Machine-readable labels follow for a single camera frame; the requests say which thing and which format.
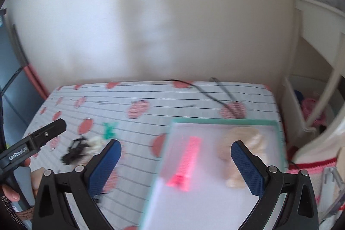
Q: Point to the white floss pick box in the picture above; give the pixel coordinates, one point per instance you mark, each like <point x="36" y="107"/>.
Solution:
<point x="95" y="145"/>

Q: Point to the clear plastic container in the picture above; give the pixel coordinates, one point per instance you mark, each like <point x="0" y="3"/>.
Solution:
<point x="332" y="194"/>

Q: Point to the pink yarn item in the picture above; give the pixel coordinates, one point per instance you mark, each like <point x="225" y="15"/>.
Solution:
<point x="307" y="106"/>

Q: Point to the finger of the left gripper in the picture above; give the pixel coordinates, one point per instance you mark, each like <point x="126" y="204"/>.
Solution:
<point x="45" y="134"/>

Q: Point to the person's left hand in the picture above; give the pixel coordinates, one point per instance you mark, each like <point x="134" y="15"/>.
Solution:
<point x="27" y="181"/>

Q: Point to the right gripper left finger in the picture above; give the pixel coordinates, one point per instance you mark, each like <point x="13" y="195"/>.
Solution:
<point x="100" y="167"/>

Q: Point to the green plastic figurine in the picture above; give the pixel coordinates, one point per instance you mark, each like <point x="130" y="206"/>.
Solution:
<point x="109" y="130"/>

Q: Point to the teal storage box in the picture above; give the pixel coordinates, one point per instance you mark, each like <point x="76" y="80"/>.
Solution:
<point x="208" y="204"/>

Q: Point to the black hair claw clip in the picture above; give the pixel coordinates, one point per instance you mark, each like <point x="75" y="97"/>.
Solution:
<point x="75" y="151"/>

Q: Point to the white wooden shelf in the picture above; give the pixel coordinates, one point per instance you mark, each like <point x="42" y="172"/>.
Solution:
<point x="315" y="67"/>

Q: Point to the pink hair comb clip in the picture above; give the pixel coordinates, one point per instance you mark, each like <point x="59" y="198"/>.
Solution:
<point x="182" y="177"/>

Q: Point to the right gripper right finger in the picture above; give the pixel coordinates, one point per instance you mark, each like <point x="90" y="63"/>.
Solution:
<point x="250" y="167"/>

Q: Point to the pomegranate pattern grid tablecloth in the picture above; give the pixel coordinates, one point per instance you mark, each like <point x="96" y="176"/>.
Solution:
<point x="144" y="112"/>

